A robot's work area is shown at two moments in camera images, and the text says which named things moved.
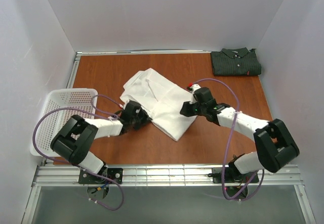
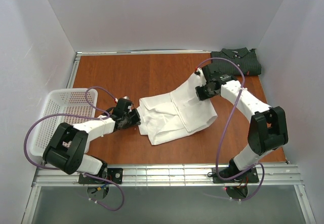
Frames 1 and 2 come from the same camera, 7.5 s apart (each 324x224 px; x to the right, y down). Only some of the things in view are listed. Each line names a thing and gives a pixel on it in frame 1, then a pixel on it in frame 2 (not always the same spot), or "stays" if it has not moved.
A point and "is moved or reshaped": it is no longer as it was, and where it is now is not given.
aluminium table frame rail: x=160 y=176 stays
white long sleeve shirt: x=162 y=99 is moved or reshaped
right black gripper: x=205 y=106 -> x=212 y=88
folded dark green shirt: x=236 y=62 stays
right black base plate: x=232 y=175 stays
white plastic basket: x=49 y=124 stays
